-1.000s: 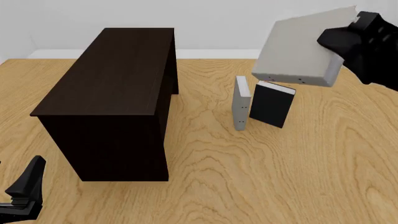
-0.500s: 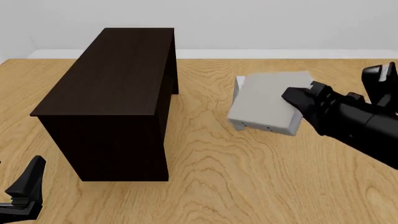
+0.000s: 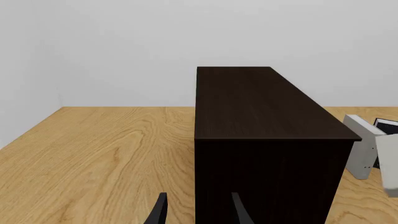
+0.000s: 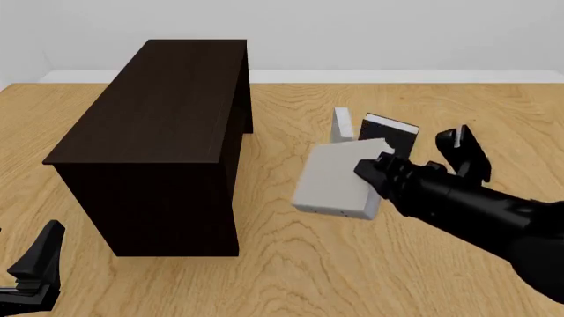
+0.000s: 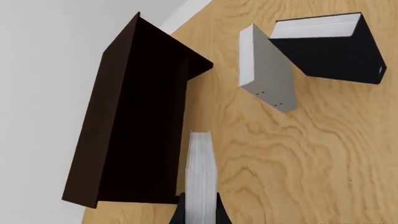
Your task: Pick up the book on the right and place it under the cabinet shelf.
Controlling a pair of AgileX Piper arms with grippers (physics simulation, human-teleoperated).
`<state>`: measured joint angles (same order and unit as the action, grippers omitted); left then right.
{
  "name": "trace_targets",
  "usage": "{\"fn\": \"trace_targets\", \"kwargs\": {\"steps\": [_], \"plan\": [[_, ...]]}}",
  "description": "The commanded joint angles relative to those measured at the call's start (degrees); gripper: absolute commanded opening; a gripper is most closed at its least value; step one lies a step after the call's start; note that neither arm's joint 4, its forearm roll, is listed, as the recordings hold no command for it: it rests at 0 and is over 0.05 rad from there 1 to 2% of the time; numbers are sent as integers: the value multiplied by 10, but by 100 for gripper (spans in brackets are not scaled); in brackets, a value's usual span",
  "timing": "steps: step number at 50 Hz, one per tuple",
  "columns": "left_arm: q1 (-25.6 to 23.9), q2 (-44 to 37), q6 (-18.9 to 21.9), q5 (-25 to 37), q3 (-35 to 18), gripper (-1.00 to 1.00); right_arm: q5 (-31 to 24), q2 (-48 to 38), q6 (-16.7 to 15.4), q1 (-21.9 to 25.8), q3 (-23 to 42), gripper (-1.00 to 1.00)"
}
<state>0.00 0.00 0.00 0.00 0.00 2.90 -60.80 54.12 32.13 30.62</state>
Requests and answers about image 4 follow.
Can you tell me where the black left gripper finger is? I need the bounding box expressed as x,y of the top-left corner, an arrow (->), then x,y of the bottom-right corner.
7,219 -> 67,289

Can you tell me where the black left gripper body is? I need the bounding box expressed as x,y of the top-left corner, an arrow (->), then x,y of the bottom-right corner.
0,280 -> 61,313

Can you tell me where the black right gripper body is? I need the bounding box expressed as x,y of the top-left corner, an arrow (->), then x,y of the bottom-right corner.
377,153 -> 456,217

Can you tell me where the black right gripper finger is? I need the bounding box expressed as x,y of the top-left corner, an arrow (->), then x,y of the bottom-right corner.
353,157 -> 390,200

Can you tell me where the black book with white pages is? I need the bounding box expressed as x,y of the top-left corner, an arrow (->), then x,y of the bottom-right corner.
357,113 -> 420,157

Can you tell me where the white standing book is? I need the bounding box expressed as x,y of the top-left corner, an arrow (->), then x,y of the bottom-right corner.
330,107 -> 355,144

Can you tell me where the dark brown wooden cabinet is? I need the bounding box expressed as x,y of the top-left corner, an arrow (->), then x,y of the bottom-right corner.
41,39 -> 255,258

